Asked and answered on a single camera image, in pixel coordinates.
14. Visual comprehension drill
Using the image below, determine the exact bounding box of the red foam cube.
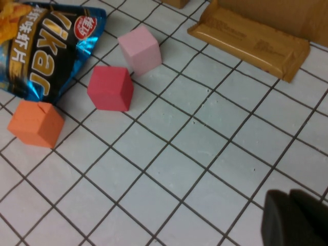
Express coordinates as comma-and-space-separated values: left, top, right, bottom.
87, 65, 135, 112

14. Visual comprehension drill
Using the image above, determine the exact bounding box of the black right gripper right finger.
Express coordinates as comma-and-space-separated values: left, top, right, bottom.
289, 189, 328, 246

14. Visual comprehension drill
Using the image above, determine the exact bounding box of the brown snack bar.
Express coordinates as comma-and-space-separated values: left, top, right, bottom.
187, 0, 311, 84

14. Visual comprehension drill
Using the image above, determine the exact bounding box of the orange foam cube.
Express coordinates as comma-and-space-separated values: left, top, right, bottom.
7, 100, 65, 149

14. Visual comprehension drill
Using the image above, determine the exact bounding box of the light pink foam cube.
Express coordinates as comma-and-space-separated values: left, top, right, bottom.
117, 25, 163, 76

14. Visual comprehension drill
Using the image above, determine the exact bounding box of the taller open cardboard box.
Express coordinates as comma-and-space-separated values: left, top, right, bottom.
217, 0, 328, 49

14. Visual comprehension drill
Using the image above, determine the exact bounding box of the blue black chips bag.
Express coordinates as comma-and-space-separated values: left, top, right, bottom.
0, 0, 107, 106

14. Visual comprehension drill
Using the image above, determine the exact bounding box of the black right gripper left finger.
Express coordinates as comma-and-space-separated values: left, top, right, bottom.
260, 190, 324, 246

